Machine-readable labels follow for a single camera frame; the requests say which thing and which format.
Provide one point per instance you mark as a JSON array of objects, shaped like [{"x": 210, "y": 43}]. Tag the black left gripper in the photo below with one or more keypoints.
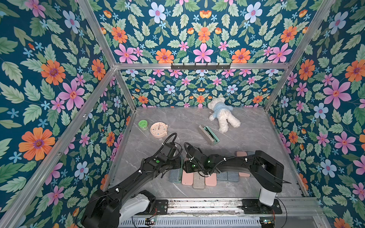
[{"x": 177, "y": 159}]

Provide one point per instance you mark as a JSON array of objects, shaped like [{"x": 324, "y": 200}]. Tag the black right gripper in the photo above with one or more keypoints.
[{"x": 187, "y": 166}]

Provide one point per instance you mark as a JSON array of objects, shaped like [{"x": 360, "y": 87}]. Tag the grey case with olive glasses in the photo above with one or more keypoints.
[{"x": 175, "y": 175}]

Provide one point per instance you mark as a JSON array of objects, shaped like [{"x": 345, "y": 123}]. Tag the grey case with black sunglasses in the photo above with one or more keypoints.
[{"x": 199, "y": 181}]

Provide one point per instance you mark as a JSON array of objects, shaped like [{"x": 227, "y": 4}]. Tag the pink case with brown sunglasses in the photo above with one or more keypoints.
[{"x": 187, "y": 178}]

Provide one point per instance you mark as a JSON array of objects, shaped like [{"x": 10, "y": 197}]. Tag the mint case with black glasses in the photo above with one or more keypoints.
[{"x": 208, "y": 134}]

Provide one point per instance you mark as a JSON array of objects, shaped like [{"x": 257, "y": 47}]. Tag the mint case with white glasses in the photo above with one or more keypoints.
[{"x": 222, "y": 176}]

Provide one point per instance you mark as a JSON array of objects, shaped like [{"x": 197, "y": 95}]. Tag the grey case with yellow glasses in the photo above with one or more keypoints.
[{"x": 233, "y": 177}]

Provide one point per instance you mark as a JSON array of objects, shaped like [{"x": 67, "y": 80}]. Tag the pink case with purple glasses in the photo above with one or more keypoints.
[{"x": 242, "y": 154}]

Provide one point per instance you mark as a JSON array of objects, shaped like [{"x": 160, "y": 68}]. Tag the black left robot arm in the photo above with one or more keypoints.
[{"x": 128, "y": 188}]

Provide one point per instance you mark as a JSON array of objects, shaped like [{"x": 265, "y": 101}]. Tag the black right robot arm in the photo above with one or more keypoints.
[{"x": 264, "y": 168}]

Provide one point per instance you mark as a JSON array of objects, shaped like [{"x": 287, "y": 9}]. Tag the cream round alarm clock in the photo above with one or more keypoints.
[{"x": 159, "y": 130}]

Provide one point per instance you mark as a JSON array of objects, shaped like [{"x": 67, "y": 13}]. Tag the green lidded round container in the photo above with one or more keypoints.
[{"x": 143, "y": 125}]

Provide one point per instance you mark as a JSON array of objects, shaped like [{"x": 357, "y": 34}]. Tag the white teddy bear blue shirt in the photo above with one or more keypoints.
[{"x": 223, "y": 113}]

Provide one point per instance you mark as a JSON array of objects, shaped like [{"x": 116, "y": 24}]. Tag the black hook rail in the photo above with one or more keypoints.
[{"x": 203, "y": 66}]

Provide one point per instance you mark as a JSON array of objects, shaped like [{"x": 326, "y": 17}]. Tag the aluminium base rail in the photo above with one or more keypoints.
[{"x": 205, "y": 207}]

